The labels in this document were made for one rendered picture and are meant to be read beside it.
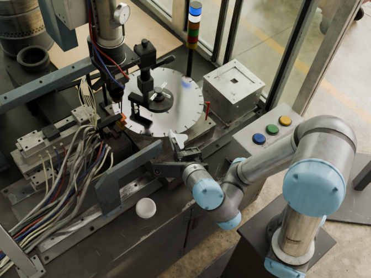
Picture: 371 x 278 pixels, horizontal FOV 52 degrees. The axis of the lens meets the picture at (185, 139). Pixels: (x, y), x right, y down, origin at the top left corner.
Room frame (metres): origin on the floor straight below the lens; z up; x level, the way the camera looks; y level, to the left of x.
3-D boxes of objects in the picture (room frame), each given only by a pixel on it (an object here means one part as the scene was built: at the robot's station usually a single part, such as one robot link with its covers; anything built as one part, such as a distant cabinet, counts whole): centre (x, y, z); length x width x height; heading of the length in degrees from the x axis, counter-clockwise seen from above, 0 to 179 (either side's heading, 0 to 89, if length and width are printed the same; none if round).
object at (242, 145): (0.88, -0.30, 0.82); 0.28 x 0.11 x 0.15; 135
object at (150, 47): (0.83, 0.15, 1.17); 0.06 x 0.05 x 0.20; 126
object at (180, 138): (0.74, 0.02, 0.96); 0.09 x 0.06 x 0.03; 23
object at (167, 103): (0.90, 0.11, 0.96); 0.11 x 0.11 x 0.03
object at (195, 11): (1.19, 0.02, 1.14); 0.05 x 0.04 x 0.03; 45
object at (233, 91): (1.09, -0.17, 0.82); 0.18 x 0.18 x 0.15; 45
